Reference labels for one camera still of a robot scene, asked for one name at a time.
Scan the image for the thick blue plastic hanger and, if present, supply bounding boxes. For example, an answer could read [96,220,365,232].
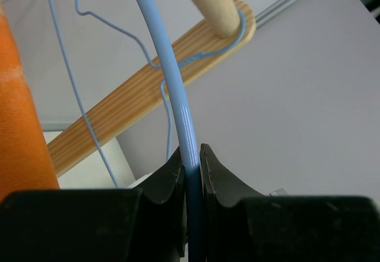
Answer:
[136,0,206,261]

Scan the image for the wooden clothes rack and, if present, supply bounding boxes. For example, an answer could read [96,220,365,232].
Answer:
[48,0,256,175]

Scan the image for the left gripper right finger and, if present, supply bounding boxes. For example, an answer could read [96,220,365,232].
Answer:
[200,144,379,261]

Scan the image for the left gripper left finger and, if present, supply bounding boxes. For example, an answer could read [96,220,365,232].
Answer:
[1,151,186,261]

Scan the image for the orange white trousers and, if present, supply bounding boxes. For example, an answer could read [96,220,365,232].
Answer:
[1,10,59,199]

